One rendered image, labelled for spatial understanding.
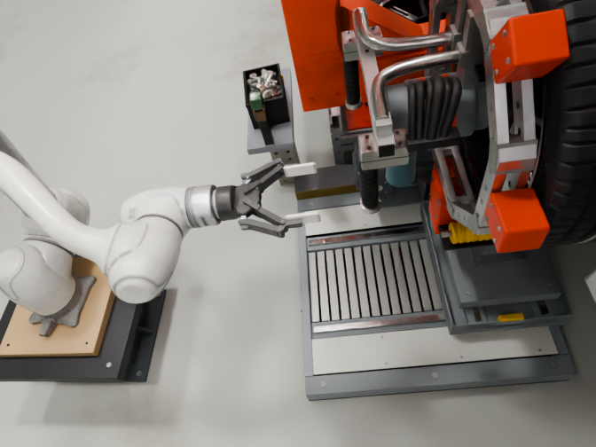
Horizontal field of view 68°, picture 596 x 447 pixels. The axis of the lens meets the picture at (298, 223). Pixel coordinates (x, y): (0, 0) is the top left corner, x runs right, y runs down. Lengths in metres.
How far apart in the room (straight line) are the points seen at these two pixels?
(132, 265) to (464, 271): 1.05
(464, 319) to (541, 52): 0.99
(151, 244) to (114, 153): 1.76
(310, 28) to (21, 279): 1.10
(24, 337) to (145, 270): 0.95
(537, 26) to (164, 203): 0.71
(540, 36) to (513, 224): 0.30
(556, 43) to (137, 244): 0.73
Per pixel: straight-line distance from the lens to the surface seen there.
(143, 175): 2.38
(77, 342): 1.60
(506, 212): 0.84
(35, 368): 1.69
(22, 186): 1.00
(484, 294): 1.50
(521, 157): 0.82
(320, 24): 1.39
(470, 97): 1.00
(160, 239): 0.87
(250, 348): 1.70
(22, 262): 1.49
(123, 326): 1.57
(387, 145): 0.80
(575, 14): 0.81
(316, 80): 1.49
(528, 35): 0.74
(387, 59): 1.48
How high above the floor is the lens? 1.55
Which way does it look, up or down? 54 degrees down
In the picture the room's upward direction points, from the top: 17 degrees counter-clockwise
